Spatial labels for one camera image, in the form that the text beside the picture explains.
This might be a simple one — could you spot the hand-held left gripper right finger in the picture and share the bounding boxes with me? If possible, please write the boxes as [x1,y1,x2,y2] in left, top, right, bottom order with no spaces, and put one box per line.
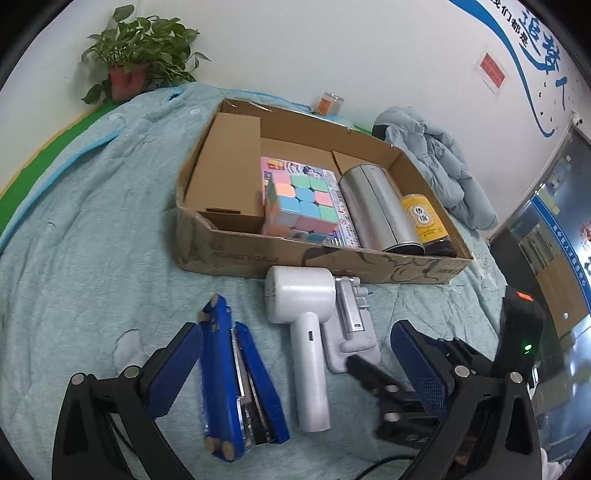
[390,320,542,480]

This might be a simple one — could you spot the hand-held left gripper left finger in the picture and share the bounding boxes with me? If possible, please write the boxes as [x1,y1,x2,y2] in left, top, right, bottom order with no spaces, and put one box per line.
[52,322,204,480]

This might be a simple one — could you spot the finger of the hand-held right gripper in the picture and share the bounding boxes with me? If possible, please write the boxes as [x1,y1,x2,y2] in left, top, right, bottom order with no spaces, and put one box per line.
[346,356,445,449]

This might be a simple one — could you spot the blue stapler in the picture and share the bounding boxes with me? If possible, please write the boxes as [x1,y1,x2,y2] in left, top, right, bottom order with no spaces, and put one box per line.
[198,293,291,462]

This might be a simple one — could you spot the grey metal hand tool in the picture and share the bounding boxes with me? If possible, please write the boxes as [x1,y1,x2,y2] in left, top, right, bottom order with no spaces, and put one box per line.
[320,275,382,374]

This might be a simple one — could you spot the yellow label dark bottle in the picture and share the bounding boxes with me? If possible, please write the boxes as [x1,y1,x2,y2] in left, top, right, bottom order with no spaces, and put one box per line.
[399,193,458,258]

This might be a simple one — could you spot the silver metal can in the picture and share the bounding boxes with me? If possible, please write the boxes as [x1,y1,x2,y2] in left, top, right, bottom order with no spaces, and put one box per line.
[338,164,426,254]

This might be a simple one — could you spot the cardboard box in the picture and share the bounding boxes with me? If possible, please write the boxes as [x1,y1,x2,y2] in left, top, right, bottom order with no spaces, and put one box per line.
[174,97,475,286]

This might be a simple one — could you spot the pastel puzzle cube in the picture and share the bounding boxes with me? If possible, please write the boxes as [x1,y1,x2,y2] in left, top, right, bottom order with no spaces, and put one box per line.
[261,171,339,243]

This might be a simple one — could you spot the glass door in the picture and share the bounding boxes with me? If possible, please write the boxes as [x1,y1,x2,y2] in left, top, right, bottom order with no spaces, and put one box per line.
[489,122,591,352]

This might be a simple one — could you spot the light blue quilted blanket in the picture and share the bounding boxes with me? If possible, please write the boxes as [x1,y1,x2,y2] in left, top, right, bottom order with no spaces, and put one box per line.
[0,82,522,480]

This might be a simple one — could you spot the white handheld hair dryer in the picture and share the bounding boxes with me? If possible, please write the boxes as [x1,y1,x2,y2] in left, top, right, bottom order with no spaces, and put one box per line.
[264,265,337,433]

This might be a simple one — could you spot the colourful printed packet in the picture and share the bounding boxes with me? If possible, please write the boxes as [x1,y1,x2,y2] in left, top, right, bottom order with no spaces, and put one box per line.
[261,156,362,250]

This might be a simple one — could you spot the light blue padded jacket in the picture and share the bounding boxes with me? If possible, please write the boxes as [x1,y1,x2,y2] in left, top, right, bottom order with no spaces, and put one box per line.
[372,106,500,232]

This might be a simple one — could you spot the green mat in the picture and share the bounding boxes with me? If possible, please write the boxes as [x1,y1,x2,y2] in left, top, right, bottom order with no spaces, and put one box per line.
[0,104,123,236]

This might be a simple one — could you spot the orange glass jar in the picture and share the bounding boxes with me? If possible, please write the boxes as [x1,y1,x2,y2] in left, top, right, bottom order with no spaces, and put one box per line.
[314,92,345,116]

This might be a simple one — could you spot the potted green plant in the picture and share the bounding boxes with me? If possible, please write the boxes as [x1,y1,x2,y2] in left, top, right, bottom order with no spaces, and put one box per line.
[81,4,212,104]

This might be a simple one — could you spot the black cable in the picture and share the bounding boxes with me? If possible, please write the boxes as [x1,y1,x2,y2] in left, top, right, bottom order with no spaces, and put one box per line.
[360,455,419,480]

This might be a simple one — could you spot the red wall sign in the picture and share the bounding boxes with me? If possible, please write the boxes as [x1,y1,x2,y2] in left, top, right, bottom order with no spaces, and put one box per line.
[475,44,507,95]

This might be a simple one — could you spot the blue wall decal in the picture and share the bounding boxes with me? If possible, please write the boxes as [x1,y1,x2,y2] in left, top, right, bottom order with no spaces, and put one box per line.
[450,0,575,138]

